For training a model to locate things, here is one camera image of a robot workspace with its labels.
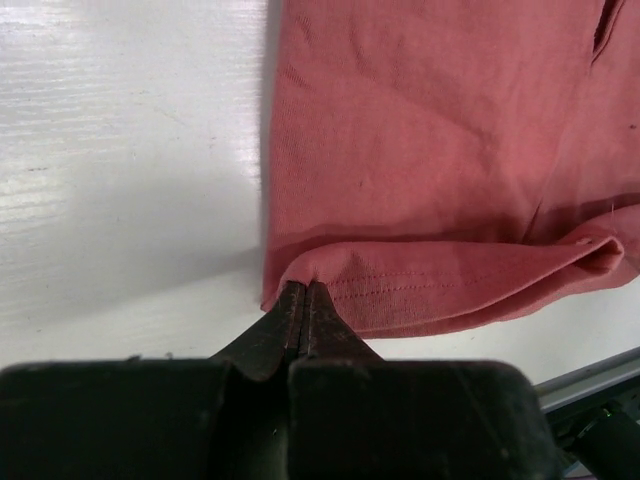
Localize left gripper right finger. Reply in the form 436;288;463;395
298;282;382;361

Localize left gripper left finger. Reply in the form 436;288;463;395
211;282;303;382

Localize dusty red t shirt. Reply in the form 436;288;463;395
262;1;639;338

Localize aluminium frame rail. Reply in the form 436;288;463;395
535;347;639;413

